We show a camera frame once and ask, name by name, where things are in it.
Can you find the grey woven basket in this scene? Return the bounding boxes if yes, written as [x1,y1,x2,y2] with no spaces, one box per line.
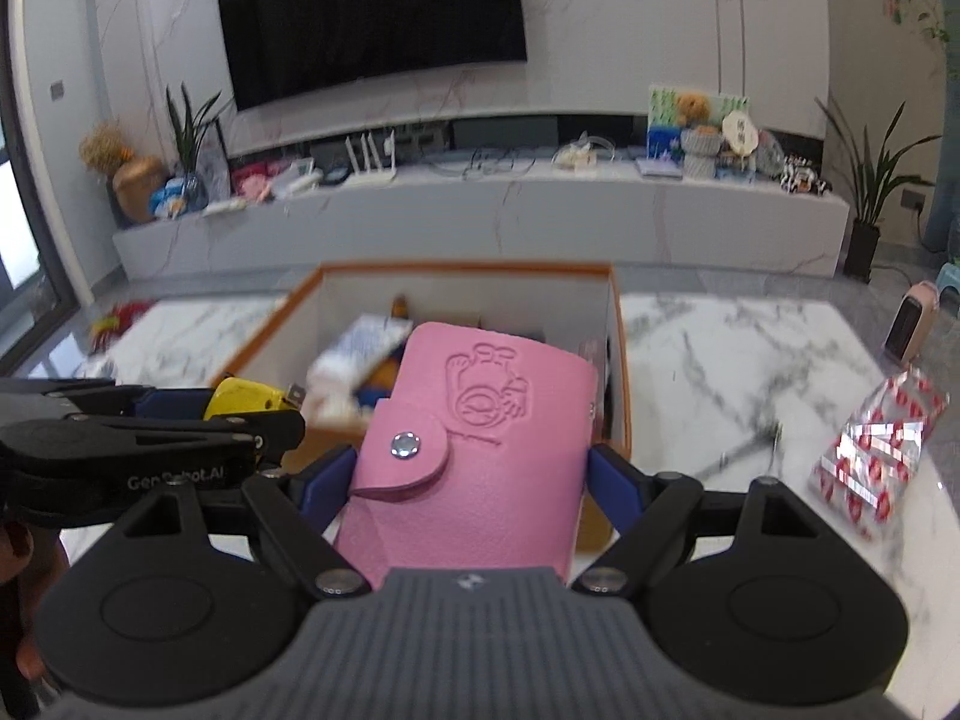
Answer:
[681,127,725,179]

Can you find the black white cow figurines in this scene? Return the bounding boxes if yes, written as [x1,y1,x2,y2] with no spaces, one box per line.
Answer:
[780,156,830,196]

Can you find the red tassel ornament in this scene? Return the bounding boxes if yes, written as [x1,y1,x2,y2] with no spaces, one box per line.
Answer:
[90,301,155,353]

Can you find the black television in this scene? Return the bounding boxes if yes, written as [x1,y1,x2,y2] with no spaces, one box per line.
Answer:
[215,0,528,112]

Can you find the black cables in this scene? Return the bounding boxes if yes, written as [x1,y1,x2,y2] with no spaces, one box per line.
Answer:
[461,146,537,177]

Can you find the brown bear plush blue outfit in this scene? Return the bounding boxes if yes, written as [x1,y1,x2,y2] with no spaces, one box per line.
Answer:
[356,292,413,417]

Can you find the silver red-print gift bag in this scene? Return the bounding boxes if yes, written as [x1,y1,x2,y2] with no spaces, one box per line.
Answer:
[810,371,950,541]

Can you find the white plastic device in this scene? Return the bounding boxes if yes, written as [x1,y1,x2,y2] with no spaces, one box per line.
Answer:
[274,157,320,196]

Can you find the round paper fan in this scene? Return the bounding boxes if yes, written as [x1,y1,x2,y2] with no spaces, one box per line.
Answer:
[720,111,757,166]

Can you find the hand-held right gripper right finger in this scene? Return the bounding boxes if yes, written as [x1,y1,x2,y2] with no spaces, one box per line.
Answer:
[571,446,848,595]

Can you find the black picture frame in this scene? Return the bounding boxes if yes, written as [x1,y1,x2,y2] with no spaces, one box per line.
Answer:
[196,120,232,200]

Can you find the brown round vase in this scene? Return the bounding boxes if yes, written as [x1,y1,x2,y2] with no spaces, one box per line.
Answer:
[111,157,167,224]

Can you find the blue snack packets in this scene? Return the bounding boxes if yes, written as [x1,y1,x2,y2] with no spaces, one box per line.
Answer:
[148,178,188,218]

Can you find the white router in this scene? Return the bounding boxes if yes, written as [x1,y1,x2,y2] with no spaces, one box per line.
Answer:
[343,131,397,187]

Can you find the tall-leaf plant in black pot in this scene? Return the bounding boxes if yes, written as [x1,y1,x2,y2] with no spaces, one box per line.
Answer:
[814,94,942,282]

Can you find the silver decorative plate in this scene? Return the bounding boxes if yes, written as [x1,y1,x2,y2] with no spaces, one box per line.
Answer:
[754,127,785,177]

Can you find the green plant in glass vase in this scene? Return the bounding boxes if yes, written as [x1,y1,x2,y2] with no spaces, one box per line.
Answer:
[165,84,226,211]

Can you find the pink soft item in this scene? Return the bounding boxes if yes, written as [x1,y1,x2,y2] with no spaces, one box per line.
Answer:
[232,161,275,200]

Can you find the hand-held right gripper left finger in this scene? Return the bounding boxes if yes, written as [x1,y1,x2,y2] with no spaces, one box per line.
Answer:
[112,446,372,601]

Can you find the pink snap card wallet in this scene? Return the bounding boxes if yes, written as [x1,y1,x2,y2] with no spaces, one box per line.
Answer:
[334,321,601,593]

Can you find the pink space heater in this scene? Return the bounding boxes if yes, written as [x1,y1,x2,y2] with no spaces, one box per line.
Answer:
[883,281,940,365]

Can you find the person's left forearm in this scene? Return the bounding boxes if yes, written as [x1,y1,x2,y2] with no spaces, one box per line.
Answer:
[0,521,72,683]

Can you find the white marble television console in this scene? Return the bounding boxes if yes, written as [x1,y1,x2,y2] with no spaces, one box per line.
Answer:
[112,116,852,282]

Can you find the green and blue painting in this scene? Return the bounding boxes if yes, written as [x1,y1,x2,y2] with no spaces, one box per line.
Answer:
[646,85,751,162]

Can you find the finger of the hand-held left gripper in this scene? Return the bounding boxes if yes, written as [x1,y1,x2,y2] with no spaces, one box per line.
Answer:
[0,381,218,421]
[0,412,305,466]

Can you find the orange cardboard box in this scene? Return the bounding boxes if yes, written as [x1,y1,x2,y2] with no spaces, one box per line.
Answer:
[210,261,635,556]

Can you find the small brown teddy bear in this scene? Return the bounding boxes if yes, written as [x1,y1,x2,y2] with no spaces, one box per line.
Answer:
[675,91,713,128]

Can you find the dried flower bunch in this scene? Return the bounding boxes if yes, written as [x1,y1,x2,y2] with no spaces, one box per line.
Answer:
[79,120,140,173]

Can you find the metal nail clipper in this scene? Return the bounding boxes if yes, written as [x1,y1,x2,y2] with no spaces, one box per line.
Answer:
[694,424,785,481]

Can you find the yellow tape measure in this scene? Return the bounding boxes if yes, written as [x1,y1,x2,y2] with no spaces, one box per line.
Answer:
[204,377,295,425]

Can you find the white cable bundle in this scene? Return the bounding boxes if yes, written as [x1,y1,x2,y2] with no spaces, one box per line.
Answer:
[555,135,616,166]

